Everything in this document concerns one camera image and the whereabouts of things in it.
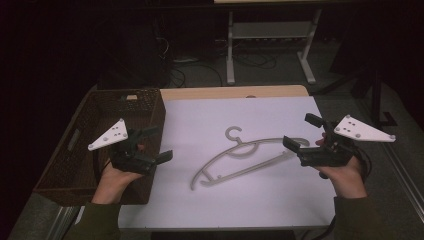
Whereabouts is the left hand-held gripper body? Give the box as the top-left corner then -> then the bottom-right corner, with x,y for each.
87,118 -> 158,177

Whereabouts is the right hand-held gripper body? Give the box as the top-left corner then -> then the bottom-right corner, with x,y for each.
297,114 -> 397,169

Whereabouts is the beige plastic clothes hanger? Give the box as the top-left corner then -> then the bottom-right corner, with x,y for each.
189,125 -> 311,192

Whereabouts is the brown wicker basket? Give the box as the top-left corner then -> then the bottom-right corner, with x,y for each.
33,87 -> 167,207

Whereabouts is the person's right hand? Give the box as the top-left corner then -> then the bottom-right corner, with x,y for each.
314,132 -> 368,200

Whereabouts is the person's left hand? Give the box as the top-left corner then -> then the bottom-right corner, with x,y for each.
91,161 -> 145,205

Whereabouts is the white sheet mat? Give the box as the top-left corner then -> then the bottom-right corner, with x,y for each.
117,95 -> 336,230

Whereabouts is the black metal stand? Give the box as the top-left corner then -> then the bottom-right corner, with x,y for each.
318,66 -> 398,128

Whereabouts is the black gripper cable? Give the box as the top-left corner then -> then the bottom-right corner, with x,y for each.
352,145 -> 373,183

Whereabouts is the aluminium rail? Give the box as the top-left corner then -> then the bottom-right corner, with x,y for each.
382,142 -> 424,212
45,205 -> 82,240

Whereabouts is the black floor cable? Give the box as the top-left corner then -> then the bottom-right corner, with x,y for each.
232,52 -> 278,70
169,61 -> 224,88

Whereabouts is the white metal desk frame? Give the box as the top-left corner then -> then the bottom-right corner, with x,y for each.
225,9 -> 323,86

